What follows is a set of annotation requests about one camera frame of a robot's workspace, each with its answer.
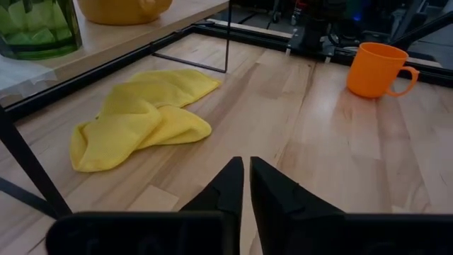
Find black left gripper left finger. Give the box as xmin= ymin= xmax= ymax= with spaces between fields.
xmin=45 ymin=157 xmax=245 ymax=255

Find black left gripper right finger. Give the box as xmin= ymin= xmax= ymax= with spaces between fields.
xmin=250 ymin=157 xmax=453 ymax=255

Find orange plastic mug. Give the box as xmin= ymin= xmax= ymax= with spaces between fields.
xmin=345 ymin=42 xmax=420 ymax=99

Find green bottle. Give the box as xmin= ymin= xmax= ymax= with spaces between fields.
xmin=0 ymin=0 xmax=83 ymax=60

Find wooden shelf with black legs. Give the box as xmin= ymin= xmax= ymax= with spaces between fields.
xmin=0 ymin=0 xmax=234 ymax=220

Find yellow cloth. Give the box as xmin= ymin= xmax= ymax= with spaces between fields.
xmin=69 ymin=69 xmax=222 ymax=174

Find black aluminium table frame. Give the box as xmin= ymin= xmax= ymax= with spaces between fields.
xmin=0 ymin=19 xmax=453 ymax=123

